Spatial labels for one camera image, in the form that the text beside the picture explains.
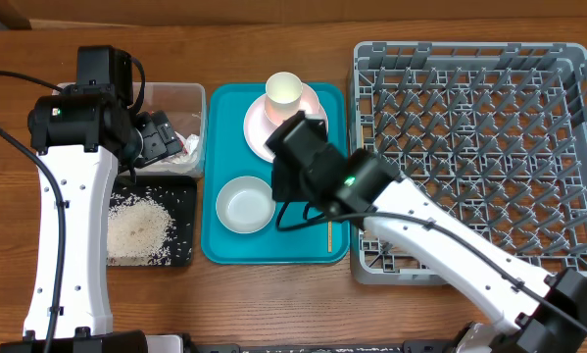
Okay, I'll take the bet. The grey dishwasher rack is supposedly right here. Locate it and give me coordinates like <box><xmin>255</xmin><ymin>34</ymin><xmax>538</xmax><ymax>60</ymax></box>
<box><xmin>348</xmin><ymin>41</ymin><xmax>587</xmax><ymax>277</ymax></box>

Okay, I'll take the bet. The white cup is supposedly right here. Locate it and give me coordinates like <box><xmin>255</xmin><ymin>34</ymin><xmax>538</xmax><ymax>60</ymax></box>
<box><xmin>265</xmin><ymin>72</ymin><xmax>303</xmax><ymax>126</ymax></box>

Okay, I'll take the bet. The grey metal bowl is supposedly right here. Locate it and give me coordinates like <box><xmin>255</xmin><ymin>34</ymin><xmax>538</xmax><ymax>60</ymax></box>
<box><xmin>216</xmin><ymin>176</ymin><xmax>276</xmax><ymax>234</ymax></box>

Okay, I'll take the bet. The black plastic tray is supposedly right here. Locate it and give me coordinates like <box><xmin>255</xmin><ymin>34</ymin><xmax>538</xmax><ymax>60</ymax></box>
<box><xmin>111</xmin><ymin>176</ymin><xmax>197</xmax><ymax>251</ymax></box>

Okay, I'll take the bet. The clear plastic bin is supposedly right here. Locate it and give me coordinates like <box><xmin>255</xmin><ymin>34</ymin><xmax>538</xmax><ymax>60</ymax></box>
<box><xmin>52</xmin><ymin>81</ymin><xmax>208</xmax><ymax>178</ymax></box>

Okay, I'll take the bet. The white napkin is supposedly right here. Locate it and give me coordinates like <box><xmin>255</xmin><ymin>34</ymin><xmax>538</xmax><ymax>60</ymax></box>
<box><xmin>152</xmin><ymin>132</ymin><xmax>200</xmax><ymax>170</ymax></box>

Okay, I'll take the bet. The white round plate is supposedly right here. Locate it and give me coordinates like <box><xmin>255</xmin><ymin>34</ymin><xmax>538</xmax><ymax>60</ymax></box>
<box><xmin>243</xmin><ymin>93</ymin><xmax>329</xmax><ymax>163</ymax></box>

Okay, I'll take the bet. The pink bowl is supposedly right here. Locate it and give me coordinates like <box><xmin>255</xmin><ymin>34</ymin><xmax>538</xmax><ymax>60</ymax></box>
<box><xmin>263</xmin><ymin>82</ymin><xmax>321</xmax><ymax>126</ymax></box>

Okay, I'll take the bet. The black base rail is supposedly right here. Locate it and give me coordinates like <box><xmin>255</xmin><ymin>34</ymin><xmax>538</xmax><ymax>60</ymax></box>
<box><xmin>148</xmin><ymin>332</ymin><xmax>470</xmax><ymax>353</ymax></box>

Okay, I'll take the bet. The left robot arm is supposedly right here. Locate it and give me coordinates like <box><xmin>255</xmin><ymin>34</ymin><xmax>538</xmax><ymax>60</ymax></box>
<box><xmin>0</xmin><ymin>46</ymin><xmax>182</xmax><ymax>352</ymax></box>

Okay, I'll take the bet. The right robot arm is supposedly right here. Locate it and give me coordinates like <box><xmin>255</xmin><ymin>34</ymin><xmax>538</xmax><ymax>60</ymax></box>
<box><xmin>266</xmin><ymin>111</ymin><xmax>587</xmax><ymax>353</ymax></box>

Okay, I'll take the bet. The white rice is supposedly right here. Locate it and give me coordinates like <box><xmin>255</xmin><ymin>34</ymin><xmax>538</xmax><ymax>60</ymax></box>
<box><xmin>107</xmin><ymin>192</ymin><xmax>193</xmax><ymax>267</ymax></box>

